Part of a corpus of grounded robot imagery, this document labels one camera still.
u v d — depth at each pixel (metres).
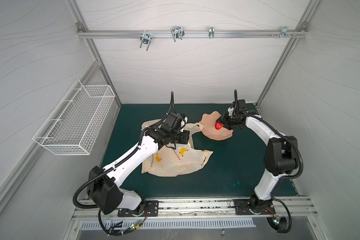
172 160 0.78
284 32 0.77
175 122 0.59
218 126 0.91
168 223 0.70
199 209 0.75
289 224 0.69
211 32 0.78
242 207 0.73
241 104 0.75
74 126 0.69
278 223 0.72
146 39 0.80
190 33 0.79
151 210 0.74
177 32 0.77
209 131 1.05
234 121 0.78
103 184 0.39
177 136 0.64
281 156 0.49
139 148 0.48
